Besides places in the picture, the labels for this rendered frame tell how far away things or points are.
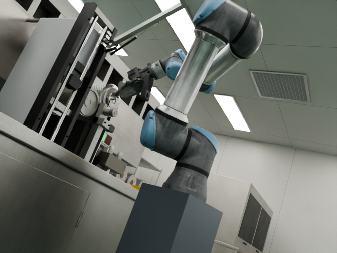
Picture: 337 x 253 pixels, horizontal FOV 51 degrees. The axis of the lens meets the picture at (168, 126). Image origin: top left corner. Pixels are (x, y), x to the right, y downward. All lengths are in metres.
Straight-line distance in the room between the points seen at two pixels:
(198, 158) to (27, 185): 0.51
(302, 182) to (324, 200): 0.40
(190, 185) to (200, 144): 0.14
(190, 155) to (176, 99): 0.19
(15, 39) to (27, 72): 0.24
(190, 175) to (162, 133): 0.16
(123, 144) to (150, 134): 1.25
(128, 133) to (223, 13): 1.40
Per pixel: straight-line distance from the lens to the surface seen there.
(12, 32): 1.71
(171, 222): 1.04
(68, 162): 1.12
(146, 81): 1.58
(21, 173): 1.05
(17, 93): 1.49
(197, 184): 1.12
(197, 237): 1.11
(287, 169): 6.02
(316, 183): 5.92
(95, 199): 1.30
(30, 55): 1.57
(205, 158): 1.15
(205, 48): 1.13
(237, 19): 1.15
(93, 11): 1.37
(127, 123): 2.33
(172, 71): 1.45
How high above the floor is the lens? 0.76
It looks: 17 degrees up
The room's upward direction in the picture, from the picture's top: 21 degrees clockwise
